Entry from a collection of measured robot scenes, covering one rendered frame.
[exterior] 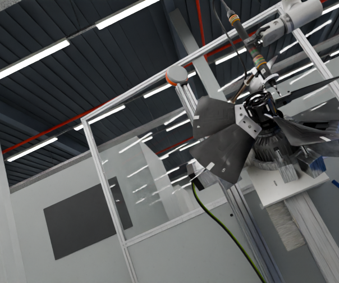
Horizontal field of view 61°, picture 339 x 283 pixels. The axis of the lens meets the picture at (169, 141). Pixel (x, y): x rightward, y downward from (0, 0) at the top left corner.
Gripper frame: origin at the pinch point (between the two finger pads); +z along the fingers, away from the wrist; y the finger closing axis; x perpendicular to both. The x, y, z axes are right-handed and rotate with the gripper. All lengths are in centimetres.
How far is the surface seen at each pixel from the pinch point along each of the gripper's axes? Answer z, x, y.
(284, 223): 22, -76, 26
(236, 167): 28, -49, -11
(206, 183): 45, -46, 12
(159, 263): 106, -72, 71
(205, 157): 37, -41, -13
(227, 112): 22.2, -22.2, 4.7
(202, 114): 32.8, -15.6, 10.1
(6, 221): 507, 105, 341
